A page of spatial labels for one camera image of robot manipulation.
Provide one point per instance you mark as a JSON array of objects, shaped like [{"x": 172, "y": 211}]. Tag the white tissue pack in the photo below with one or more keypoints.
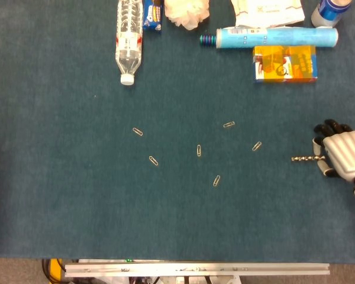
[{"x": 266, "y": 13}]

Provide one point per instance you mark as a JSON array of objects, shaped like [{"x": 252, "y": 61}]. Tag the clear plastic water bottle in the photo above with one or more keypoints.
[{"x": 129, "y": 44}]

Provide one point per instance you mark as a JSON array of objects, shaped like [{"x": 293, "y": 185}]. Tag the stack of colourful rings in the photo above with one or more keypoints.
[{"x": 208, "y": 41}]

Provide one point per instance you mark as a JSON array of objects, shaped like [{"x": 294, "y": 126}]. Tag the paperclip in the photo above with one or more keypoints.
[
  {"x": 153, "y": 160},
  {"x": 198, "y": 150}
]

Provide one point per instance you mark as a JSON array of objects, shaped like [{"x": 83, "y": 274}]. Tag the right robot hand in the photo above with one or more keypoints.
[{"x": 344, "y": 154}]

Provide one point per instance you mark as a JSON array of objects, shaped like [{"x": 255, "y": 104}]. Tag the orange yellow carton box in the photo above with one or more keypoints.
[{"x": 287, "y": 63}]

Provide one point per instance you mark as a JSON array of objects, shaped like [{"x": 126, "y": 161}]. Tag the blue soda can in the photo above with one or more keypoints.
[{"x": 328, "y": 13}]

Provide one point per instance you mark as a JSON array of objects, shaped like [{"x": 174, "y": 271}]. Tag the blue cookie packet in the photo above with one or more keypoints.
[{"x": 152, "y": 16}]

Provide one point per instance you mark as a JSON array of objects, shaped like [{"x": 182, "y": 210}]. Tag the white mesh bath loofah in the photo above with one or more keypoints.
[{"x": 187, "y": 13}]

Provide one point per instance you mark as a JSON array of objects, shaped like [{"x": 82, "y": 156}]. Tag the light blue cardboard tube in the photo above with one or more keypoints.
[{"x": 284, "y": 38}]

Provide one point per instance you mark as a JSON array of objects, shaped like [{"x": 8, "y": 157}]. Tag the teal felt table cloth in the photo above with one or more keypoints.
[{"x": 77, "y": 192}]

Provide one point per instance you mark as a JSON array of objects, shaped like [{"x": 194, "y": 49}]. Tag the aluminium profile rail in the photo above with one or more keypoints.
[{"x": 195, "y": 269}]

